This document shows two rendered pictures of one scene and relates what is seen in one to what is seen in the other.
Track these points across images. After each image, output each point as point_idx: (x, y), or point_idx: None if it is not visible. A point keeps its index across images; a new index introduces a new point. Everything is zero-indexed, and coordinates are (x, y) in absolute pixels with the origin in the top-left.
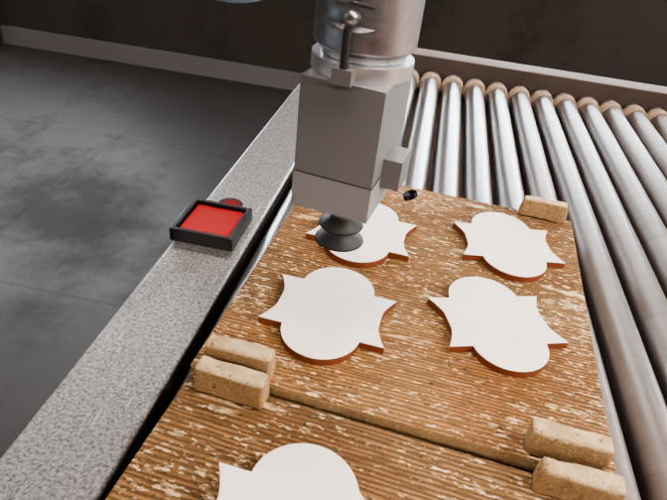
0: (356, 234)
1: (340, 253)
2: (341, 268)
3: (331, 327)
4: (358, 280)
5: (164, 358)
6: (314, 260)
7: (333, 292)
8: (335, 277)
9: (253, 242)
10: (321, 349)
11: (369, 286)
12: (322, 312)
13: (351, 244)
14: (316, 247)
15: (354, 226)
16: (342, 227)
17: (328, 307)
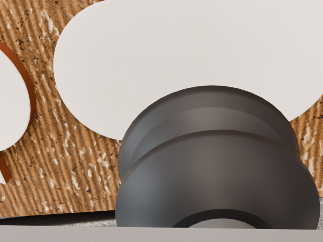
0: (195, 129)
1: (18, 112)
2: (61, 93)
3: (246, 48)
4: (75, 50)
5: (321, 212)
6: (59, 143)
7: (141, 81)
8: (94, 94)
9: (43, 218)
10: (314, 42)
11: (80, 21)
12: (211, 79)
13: (263, 123)
14: (22, 153)
15: (260, 172)
16: (299, 214)
17: (189, 75)
